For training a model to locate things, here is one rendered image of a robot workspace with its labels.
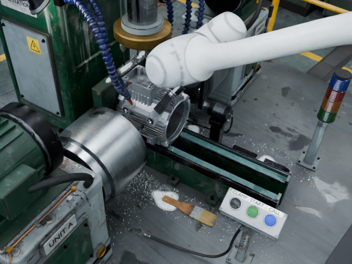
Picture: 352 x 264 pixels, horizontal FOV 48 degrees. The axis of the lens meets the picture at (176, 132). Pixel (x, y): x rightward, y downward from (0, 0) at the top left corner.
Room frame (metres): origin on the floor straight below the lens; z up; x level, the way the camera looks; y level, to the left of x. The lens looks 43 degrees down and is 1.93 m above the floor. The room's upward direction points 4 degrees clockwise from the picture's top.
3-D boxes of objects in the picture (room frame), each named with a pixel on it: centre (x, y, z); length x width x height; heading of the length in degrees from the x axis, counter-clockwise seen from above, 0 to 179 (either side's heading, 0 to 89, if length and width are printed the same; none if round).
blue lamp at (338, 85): (1.11, -0.53, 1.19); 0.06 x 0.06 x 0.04
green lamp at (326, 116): (1.11, -0.53, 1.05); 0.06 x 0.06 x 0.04
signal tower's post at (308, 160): (1.11, -0.53, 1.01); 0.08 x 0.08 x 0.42; 61
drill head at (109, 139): (0.79, 0.26, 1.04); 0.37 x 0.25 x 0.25; 151
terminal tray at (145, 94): (1.12, 0.12, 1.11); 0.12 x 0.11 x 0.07; 61
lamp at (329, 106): (1.11, -0.53, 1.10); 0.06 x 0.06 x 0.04
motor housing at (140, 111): (1.10, 0.08, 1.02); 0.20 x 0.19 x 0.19; 61
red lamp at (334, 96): (1.11, -0.53, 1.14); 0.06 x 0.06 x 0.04
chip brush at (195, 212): (0.83, -0.06, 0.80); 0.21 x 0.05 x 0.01; 64
